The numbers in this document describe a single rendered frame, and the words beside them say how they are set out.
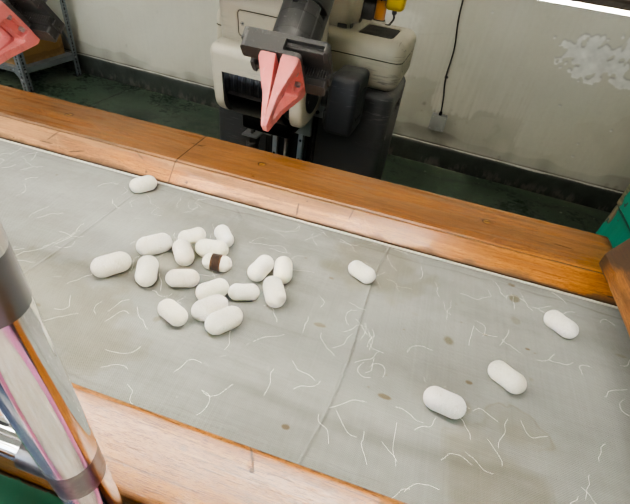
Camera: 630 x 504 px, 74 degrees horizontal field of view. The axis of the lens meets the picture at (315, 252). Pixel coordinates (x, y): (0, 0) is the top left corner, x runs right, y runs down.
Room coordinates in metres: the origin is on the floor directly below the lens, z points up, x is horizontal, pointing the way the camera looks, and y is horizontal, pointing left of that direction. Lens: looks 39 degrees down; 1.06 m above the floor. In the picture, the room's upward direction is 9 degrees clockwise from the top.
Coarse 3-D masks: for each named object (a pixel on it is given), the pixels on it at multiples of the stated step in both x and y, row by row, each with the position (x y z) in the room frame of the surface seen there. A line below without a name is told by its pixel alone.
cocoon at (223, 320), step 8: (216, 312) 0.25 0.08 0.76; (224, 312) 0.25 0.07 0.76; (232, 312) 0.25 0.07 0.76; (240, 312) 0.26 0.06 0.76; (208, 320) 0.24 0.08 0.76; (216, 320) 0.24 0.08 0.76; (224, 320) 0.25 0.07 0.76; (232, 320) 0.25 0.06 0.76; (240, 320) 0.25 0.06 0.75; (208, 328) 0.24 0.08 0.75; (216, 328) 0.24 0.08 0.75; (224, 328) 0.24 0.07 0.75; (232, 328) 0.25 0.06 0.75
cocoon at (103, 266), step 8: (104, 256) 0.30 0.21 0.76; (112, 256) 0.30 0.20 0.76; (120, 256) 0.30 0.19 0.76; (128, 256) 0.31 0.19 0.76; (96, 264) 0.29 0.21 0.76; (104, 264) 0.29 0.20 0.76; (112, 264) 0.29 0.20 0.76; (120, 264) 0.30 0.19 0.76; (128, 264) 0.30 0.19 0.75; (96, 272) 0.28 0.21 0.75; (104, 272) 0.29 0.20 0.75; (112, 272) 0.29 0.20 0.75; (120, 272) 0.30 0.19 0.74
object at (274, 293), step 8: (264, 280) 0.31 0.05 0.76; (272, 280) 0.30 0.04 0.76; (280, 280) 0.31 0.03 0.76; (264, 288) 0.30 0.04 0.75; (272, 288) 0.29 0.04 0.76; (280, 288) 0.30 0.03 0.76; (264, 296) 0.29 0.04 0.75; (272, 296) 0.28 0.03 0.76; (280, 296) 0.29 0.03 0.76; (272, 304) 0.28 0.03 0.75; (280, 304) 0.28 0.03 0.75
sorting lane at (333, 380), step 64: (0, 192) 0.40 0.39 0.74; (64, 192) 0.42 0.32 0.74; (128, 192) 0.44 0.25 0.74; (192, 192) 0.47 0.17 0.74; (64, 256) 0.31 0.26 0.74; (256, 256) 0.36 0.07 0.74; (320, 256) 0.38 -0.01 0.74; (384, 256) 0.40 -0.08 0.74; (64, 320) 0.23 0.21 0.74; (128, 320) 0.24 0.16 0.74; (192, 320) 0.25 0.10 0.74; (256, 320) 0.27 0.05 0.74; (320, 320) 0.28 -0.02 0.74; (384, 320) 0.29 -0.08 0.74; (448, 320) 0.31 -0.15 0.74; (512, 320) 0.32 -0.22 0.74; (576, 320) 0.34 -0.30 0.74; (128, 384) 0.18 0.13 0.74; (192, 384) 0.19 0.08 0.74; (256, 384) 0.20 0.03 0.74; (320, 384) 0.21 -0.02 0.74; (384, 384) 0.22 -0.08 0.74; (448, 384) 0.23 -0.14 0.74; (576, 384) 0.25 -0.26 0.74; (256, 448) 0.15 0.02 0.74; (320, 448) 0.15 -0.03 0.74; (384, 448) 0.16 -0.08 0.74; (448, 448) 0.17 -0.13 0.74; (512, 448) 0.18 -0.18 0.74; (576, 448) 0.19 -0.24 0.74
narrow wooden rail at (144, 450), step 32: (96, 416) 0.14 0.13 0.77; (128, 416) 0.14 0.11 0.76; (160, 416) 0.15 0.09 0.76; (128, 448) 0.12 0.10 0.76; (160, 448) 0.12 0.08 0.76; (192, 448) 0.13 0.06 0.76; (224, 448) 0.13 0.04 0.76; (32, 480) 0.11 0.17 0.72; (128, 480) 0.10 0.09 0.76; (160, 480) 0.10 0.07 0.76; (192, 480) 0.11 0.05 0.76; (224, 480) 0.11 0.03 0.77; (256, 480) 0.11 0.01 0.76; (288, 480) 0.12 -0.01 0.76; (320, 480) 0.12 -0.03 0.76
